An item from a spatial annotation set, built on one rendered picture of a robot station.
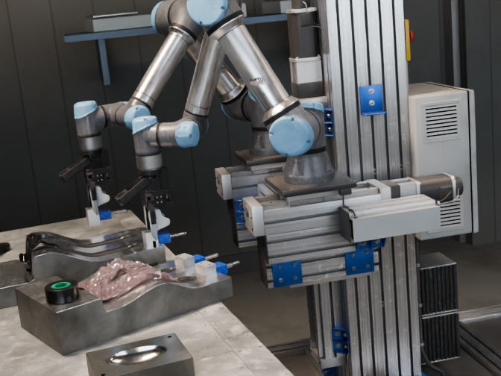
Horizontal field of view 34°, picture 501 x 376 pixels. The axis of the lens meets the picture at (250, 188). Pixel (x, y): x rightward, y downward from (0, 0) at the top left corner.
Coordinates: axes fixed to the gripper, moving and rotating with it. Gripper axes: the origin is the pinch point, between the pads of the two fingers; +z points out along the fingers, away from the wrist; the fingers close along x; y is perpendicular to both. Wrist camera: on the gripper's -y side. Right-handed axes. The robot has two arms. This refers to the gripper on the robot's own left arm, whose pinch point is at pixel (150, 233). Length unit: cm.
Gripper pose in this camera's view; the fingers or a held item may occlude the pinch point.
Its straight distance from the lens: 249.9
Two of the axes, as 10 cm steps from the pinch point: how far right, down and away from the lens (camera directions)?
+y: 9.4, -1.6, 3.1
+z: 0.9, 9.7, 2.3
